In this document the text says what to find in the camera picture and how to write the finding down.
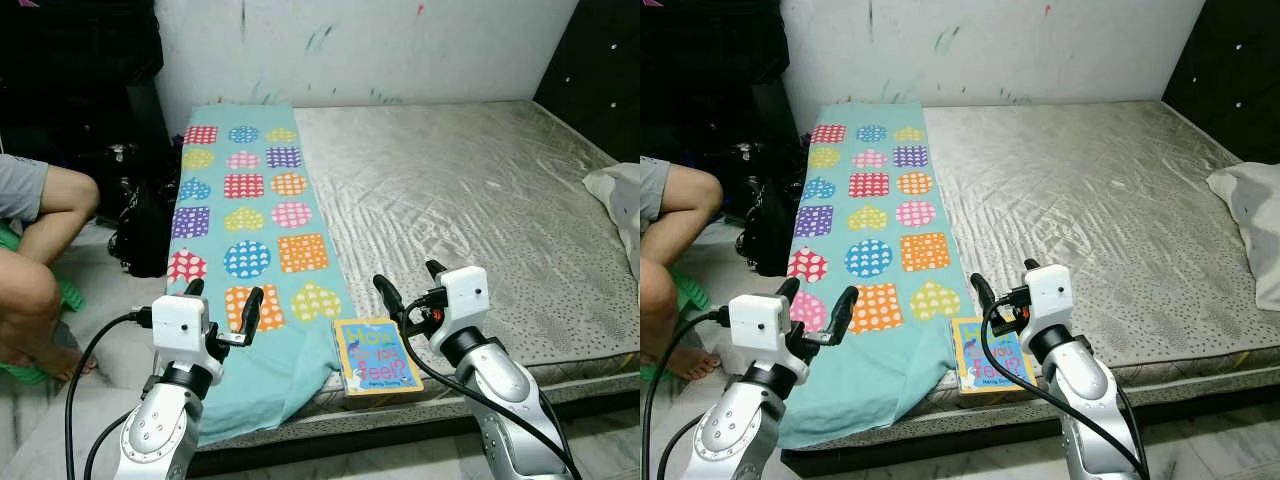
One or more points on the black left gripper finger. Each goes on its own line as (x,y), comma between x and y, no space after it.
(845,308)
(253,308)
(788,289)
(195,288)

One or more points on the blue and yellow picture book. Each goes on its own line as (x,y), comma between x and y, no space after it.
(975,360)
(372,355)

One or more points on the black bag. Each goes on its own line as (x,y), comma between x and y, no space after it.
(765,225)
(145,225)

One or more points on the grey patterned quilted mattress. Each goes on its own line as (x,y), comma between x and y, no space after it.
(1090,200)
(470,200)

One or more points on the teal blanket with colourful shapes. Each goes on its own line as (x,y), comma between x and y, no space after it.
(870,200)
(250,200)

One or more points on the seated person in grey shorts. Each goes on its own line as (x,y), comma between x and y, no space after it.
(35,250)
(670,230)

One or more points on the white pillow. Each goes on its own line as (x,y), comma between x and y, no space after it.
(1250,215)
(615,210)

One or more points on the black tufted headboard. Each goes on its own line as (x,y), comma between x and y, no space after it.
(1230,70)
(600,70)

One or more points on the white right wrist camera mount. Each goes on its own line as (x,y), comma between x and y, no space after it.
(1050,295)
(467,295)

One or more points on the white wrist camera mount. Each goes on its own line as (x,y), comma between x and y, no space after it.
(755,322)
(467,295)
(1050,295)
(178,322)

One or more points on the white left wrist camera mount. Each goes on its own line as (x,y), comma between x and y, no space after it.
(178,322)
(755,322)

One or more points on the dark bed frame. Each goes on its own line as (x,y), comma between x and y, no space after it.
(300,455)
(900,455)

